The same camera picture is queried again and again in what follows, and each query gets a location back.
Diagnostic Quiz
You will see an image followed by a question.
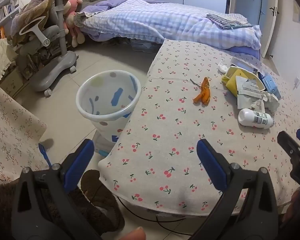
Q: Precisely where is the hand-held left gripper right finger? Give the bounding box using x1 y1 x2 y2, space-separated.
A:
190 139 279 240

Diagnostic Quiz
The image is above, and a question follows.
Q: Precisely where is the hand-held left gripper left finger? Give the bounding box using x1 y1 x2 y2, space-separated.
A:
11 139 103 240

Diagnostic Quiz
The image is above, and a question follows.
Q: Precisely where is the white patterned plastic bin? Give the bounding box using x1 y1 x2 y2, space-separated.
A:
76 70 142 143

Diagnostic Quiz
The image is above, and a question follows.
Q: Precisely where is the white plastic bottle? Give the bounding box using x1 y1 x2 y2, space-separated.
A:
238 108 274 129

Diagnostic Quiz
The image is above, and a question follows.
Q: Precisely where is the blue cardboard box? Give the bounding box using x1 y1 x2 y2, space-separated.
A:
261 75 282 99

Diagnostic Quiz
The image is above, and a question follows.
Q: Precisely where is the torn white wrapper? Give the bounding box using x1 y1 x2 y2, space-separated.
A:
235 76 265 113

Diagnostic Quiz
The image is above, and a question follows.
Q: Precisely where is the orange peel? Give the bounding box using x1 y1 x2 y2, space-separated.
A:
192 77 212 105

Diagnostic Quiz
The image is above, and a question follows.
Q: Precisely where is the person's left hand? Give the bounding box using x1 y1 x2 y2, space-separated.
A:
120 226 146 240

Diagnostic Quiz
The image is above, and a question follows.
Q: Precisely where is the clear plastic storage box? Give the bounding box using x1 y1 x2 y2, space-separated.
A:
93 132 115 158

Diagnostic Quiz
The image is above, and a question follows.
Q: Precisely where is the brown slipper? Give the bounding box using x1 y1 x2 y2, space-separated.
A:
80 169 125 233

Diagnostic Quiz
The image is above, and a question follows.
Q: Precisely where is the crumpled white tissue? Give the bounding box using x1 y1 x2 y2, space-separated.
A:
261 91 279 112

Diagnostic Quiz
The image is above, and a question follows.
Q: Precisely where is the cherry print tablecloth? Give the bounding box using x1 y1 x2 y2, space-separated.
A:
97 38 300 217

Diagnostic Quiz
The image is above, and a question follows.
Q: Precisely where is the floral print cloth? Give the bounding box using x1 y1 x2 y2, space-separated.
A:
0 81 49 188

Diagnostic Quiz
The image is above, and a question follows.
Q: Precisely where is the yellow paper box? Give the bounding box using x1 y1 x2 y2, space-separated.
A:
221 66 267 97

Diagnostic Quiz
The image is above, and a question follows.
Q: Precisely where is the black hair pin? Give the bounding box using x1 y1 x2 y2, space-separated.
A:
189 79 203 90

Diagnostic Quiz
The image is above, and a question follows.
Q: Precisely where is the white plastic packet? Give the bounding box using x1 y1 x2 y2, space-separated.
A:
230 56 263 74

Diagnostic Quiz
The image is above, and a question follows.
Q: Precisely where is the grey rolling chair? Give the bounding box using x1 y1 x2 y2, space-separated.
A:
11 0 78 97

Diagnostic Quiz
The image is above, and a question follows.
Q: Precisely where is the small white tissue wad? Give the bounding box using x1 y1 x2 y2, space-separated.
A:
217 61 230 73

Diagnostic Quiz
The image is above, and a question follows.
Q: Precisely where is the beige printed box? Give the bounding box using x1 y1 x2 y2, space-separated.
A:
0 69 24 98

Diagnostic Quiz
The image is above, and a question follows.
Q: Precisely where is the stack of items under bed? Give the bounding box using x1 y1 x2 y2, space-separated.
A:
129 39 163 54

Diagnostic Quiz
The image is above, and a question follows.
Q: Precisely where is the white door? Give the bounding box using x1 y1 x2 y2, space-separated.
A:
230 0 279 58

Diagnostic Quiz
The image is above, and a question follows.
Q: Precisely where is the folded grey cloth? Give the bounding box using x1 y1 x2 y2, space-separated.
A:
205 13 255 29

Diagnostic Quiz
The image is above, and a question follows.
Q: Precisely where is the pink plush doll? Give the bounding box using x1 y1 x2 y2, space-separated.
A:
64 0 86 48

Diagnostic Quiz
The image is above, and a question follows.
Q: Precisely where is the purple checked quilt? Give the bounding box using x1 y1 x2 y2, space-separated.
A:
74 0 263 60

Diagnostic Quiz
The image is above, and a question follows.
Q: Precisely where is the brown fleece blanket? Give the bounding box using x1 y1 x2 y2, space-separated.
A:
11 0 75 43

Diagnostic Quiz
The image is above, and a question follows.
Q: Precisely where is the black cable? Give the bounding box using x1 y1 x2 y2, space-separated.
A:
116 195 193 237

